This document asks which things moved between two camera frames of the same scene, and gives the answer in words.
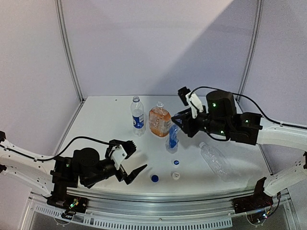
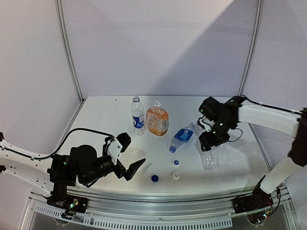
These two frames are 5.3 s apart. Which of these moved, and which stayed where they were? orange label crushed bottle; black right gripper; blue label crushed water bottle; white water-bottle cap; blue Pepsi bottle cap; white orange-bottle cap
Moved: black right gripper; blue label crushed water bottle
Stayed: blue Pepsi bottle cap; white water-bottle cap; white orange-bottle cap; orange label crushed bottle
